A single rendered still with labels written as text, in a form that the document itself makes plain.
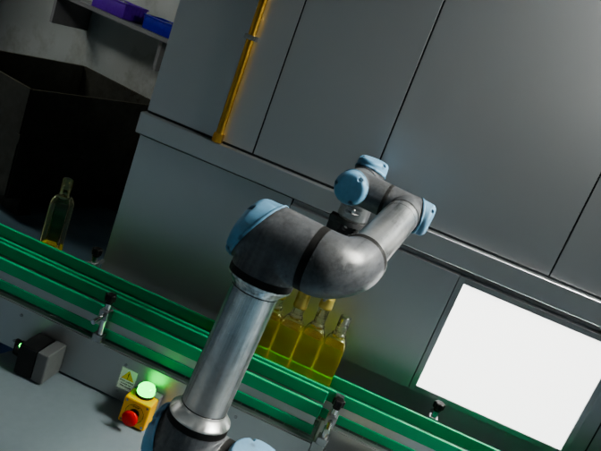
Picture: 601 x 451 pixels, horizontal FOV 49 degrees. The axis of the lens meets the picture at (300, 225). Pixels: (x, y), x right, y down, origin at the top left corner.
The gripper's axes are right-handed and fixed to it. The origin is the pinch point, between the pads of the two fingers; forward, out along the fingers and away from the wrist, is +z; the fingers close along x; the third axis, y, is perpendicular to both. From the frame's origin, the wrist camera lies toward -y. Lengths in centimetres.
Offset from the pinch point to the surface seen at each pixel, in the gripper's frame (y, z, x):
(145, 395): 30, 34, 22
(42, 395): 53, 42, 27
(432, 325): -26.7, 0.7, -11.8
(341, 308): -3.3, 6.5, -11.7
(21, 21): 374, 25, -391
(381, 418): -23.3, 22.4, 4.4
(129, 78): 239, 29, -351
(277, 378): 3.9, 23.1, 6.7
